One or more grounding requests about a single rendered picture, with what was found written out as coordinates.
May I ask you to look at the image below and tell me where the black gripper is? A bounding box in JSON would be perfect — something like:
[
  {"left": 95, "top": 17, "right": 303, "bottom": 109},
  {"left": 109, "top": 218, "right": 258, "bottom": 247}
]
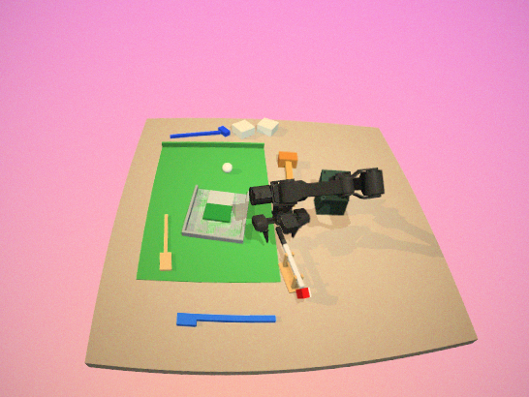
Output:
[{"left": 252, "top": 206, "right": 311, "bottom": 243}]

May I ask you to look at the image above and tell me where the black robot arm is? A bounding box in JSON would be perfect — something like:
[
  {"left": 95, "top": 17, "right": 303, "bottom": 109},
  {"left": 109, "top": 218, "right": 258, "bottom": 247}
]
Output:
[{"left": 249, "top": 168, "right": 385, "bottom": 235}]

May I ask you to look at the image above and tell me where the green putting mat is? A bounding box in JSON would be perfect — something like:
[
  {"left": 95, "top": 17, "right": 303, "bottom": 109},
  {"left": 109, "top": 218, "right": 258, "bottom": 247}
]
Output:
[{"left": 137, "top": 147, "right": 281, "bottom": 283}]

